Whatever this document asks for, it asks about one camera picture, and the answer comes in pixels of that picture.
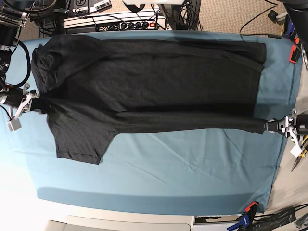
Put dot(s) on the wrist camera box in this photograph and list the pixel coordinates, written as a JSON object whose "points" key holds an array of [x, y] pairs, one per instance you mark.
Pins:
{"points": [[14, 124], [296, 151]]}

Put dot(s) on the dark grey T-shirt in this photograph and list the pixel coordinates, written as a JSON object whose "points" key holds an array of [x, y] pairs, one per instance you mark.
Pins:
{"points": [[93, 90]]}

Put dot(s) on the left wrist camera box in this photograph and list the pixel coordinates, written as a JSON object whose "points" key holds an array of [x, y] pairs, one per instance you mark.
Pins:
{"points": [[296, 151]]}

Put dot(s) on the blue clamp top right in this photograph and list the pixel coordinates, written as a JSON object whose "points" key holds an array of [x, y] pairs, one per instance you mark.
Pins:
{"points": [[288, 30]]}

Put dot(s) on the black caster wheel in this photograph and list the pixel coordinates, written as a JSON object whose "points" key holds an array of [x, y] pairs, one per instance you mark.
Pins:
{"points": [[272, 15]]}

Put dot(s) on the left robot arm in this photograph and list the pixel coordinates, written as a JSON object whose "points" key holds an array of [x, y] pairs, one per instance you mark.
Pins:
{"points": [[298, 13]]}

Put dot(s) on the blue orange clamp bottom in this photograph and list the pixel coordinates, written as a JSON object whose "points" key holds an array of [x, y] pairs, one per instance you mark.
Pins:
{"points": [[246, 218]]}

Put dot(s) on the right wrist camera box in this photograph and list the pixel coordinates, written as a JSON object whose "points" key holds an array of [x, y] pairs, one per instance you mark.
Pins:
{"points": [[14, 124]]}

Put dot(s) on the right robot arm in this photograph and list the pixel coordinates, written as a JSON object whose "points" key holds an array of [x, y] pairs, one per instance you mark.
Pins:
{"points": [[13, 16]]}

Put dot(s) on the teal table cloth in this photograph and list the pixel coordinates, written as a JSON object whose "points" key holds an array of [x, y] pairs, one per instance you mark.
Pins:
{"points": [[198, 172]]}

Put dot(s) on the black power strip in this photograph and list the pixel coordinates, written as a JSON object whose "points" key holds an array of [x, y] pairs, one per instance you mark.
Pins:
{"points": [[138, 25]]}

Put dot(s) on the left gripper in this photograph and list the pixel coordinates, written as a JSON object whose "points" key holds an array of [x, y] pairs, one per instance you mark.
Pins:
{"points": [[295, 125]]}

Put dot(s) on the yellow handled pliers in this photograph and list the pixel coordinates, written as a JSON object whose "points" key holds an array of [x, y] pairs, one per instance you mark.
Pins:
{"points": [[303, 153]]}

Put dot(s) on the orange black clamp top right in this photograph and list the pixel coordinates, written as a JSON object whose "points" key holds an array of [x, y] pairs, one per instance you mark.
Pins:
{"points": [[295, 52]]}

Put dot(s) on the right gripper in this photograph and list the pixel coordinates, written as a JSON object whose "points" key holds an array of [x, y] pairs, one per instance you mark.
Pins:
{"points": [[15, 101]]}

